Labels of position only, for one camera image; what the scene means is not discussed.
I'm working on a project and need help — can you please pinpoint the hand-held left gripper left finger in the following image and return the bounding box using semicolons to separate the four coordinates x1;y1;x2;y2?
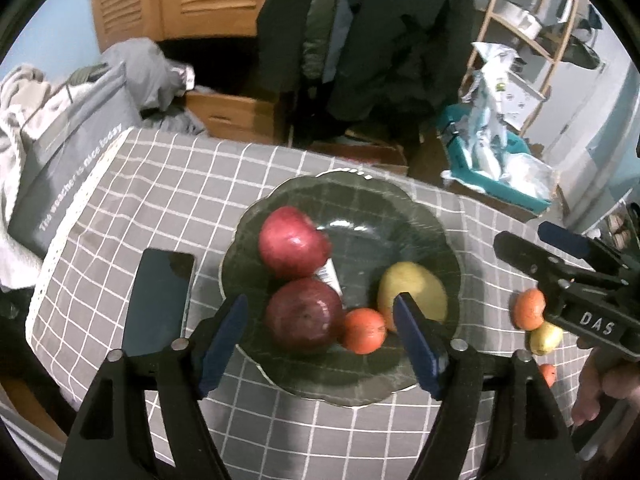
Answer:
57;294;249;480

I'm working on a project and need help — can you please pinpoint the large cardboard box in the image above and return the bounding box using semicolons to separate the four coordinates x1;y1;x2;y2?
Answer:
419;129;572;222

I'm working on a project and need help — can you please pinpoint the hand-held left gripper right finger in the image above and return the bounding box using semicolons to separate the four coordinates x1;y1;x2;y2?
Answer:
392;292;583;480

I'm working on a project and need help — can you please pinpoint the black hooded coat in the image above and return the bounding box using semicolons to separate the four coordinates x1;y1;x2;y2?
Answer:
327;0;476;127

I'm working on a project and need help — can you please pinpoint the yellow green apple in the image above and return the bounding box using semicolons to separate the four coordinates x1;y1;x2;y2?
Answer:
377;261;448;334

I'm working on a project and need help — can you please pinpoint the dark green coat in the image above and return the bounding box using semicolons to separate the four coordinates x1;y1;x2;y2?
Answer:
256;0;322;94

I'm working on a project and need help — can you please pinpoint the grey fabric tote bag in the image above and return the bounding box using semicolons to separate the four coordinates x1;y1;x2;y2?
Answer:
7;62;144;262

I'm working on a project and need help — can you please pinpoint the person's grey clothing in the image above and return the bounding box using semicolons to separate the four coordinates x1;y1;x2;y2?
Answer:
0;392;67;480

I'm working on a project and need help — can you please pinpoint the wooden louvred wardrobe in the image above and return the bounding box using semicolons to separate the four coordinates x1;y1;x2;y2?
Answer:
90;0;281;54

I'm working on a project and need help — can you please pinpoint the wooden shelf rack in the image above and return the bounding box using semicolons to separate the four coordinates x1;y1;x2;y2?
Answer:
465;0;584;137

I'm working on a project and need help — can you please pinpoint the dark red apple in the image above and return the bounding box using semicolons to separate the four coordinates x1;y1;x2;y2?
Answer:
265;278;346;355

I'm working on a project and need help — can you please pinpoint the black smartphone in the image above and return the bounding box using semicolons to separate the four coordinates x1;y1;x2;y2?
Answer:
121;248;196;359

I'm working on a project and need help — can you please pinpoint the clear plastic bag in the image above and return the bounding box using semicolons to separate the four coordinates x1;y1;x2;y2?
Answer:
505;152;557;202

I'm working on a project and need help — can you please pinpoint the cardboard box with orange packets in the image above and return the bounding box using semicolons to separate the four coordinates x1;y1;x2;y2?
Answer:
310;132;409;177

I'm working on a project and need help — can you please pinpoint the bright red apple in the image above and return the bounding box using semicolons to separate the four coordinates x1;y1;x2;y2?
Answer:
258;206;332;280

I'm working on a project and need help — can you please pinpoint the grey blue jacket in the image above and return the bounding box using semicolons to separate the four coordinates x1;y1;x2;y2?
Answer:
330;0;372;62

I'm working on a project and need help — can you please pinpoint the pile of grey white clothes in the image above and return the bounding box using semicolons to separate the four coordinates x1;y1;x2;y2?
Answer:
0;65;57;292

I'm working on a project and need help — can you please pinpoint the olive puffer jacket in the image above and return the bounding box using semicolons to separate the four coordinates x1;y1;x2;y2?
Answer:
300;0;347;87

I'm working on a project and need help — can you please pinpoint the person's right hand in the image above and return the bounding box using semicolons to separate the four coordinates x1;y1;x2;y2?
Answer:
571;347;640;427

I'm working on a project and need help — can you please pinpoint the grey checked tablecloth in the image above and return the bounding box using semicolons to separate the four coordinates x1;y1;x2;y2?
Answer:
25;127;608;480

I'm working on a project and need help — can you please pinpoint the white cooking pot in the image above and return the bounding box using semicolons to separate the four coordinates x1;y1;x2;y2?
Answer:
492;0;544;41

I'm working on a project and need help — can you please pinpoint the lemon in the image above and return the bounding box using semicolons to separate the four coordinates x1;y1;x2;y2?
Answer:
530;321;565;356

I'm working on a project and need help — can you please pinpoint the dark hanging bag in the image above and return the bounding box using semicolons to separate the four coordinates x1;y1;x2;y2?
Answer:
570;5;607;72

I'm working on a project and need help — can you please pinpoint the white plastic basket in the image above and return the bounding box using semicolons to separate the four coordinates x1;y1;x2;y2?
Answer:
500;67;547;132

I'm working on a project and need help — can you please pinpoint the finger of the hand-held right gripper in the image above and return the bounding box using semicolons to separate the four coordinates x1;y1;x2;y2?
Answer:
493;231;577;312
537;221;633;287

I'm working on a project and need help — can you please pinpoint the wooden drawer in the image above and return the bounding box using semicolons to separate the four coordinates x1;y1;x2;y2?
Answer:
185;90;289;147

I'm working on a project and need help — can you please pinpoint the teal plastic crate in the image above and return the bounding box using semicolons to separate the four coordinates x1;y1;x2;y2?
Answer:
440;105;554;214

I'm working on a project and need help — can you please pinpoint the dark green glass bowl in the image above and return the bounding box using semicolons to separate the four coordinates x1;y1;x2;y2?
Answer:
218;169;463;407

